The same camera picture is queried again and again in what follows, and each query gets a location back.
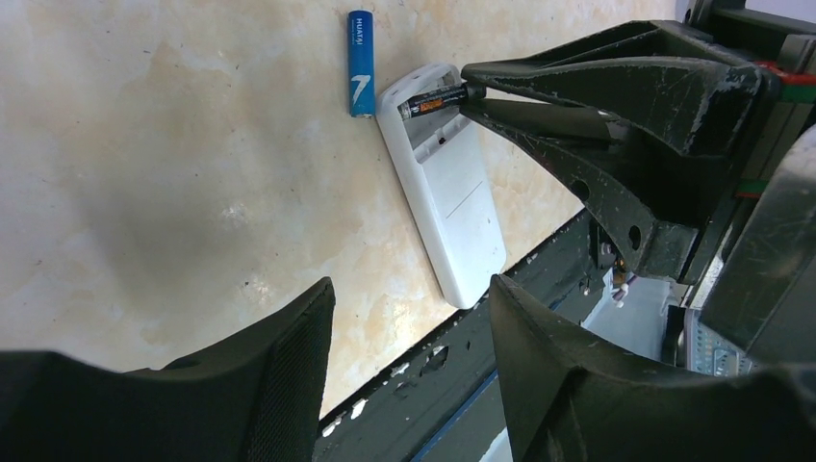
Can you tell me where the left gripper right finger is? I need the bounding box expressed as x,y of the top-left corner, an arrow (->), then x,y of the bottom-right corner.
489,275 -> 815,461

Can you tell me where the blue AAA battery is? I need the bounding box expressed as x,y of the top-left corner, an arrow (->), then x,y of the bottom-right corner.
347,10 -> 375,117

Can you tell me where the black AAA battery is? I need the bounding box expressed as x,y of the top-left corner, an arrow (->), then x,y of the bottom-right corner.
397,84 -> 469,120

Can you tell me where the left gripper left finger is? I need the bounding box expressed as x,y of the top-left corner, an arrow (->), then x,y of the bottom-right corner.
1,277 -> 336,461

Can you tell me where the white remote control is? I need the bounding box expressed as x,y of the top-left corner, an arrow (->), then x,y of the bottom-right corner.
376,63 -> 507,309

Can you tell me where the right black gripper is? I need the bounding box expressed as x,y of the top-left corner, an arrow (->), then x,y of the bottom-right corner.
460,1 -> 815,288

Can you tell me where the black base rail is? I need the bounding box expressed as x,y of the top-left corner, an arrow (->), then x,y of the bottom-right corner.
313,212 -> 603,461

